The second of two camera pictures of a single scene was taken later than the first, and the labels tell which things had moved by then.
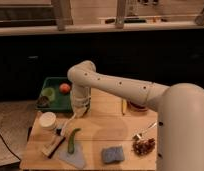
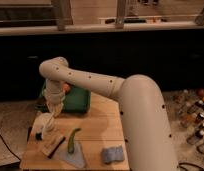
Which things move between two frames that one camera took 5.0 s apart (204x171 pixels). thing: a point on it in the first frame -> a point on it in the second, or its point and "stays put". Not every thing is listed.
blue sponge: x=113 y=154 stays put
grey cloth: x=75 y=159 stays put
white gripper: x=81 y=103 -> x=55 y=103
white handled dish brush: x=62 y=130 -> x=46 y=122
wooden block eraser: x=52 y=145 stays put
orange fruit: x=64 y=88 stays put
